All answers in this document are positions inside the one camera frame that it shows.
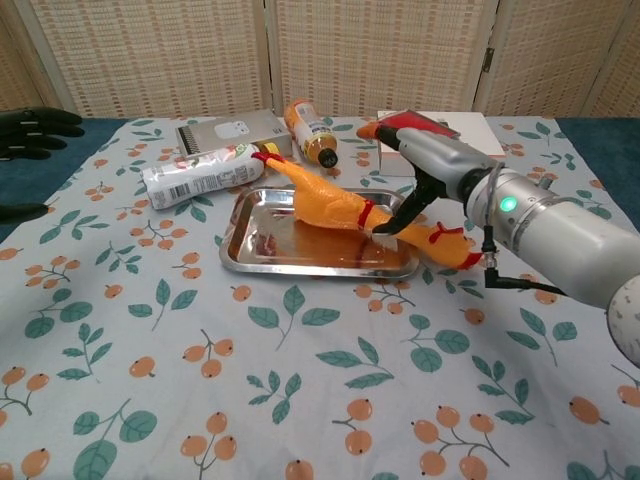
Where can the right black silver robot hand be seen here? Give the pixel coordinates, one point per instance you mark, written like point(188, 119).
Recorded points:
point(440, 160)

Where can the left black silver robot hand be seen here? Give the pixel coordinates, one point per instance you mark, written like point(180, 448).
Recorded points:
point(35, 132)

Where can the yellow rubber chicken toy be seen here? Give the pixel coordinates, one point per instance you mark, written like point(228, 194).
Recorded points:
point(325, 205)

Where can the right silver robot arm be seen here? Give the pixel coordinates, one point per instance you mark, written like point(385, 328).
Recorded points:
point(565, 245)

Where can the rectangular steel tray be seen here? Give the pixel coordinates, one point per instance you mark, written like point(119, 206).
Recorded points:
point(265, 240)

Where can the white book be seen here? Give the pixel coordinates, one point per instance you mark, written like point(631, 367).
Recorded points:
point(475, 132)

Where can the orange juice bottle black cap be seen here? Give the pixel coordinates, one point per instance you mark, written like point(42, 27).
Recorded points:
point(310, 130)

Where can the woven folding screen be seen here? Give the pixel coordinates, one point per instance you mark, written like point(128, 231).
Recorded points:
point(360, 50)

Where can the white bottle with yellow cap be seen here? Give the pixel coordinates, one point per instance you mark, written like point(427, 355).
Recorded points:
point(200, 177)

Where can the grey earbuds box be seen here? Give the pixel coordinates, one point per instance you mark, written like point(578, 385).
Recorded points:
point(230, 130)

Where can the floral leaf-print tablecloth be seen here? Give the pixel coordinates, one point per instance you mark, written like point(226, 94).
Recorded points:
point(300, 380)

